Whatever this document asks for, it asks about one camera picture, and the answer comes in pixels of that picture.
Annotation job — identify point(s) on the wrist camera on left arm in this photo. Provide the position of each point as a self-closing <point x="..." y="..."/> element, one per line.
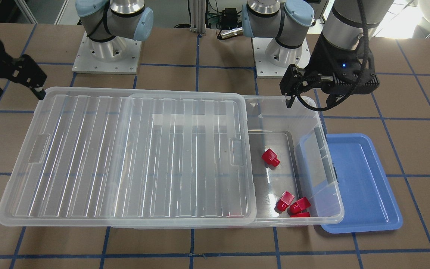
<point x="345" y="74"/>

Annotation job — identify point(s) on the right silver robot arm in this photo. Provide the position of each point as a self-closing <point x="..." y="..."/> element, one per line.
<point x="106" y="23"/>

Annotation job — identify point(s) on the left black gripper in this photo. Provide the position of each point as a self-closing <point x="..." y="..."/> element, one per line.
<point x="320" y="56"/>

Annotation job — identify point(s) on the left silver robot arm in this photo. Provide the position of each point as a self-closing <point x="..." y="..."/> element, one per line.
<point x="288" y="22"/>

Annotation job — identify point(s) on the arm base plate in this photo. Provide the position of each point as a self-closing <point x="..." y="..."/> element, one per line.
<point x="272" y="60"/>
<point x="118" y="56"/>

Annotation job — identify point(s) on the aluminium frame post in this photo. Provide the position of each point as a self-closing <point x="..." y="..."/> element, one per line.
<point x="198" y="10"/>

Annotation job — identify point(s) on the clear plastic box lid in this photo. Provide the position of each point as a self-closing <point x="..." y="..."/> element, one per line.
<point x="61" y="173"/>

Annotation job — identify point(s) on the clear plastic storage box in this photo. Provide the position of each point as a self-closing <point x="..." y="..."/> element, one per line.
<point x="289" y="157"/>

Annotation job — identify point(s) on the blue plastic tray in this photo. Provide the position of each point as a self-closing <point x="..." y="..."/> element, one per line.
<point x="343" y="179"/>

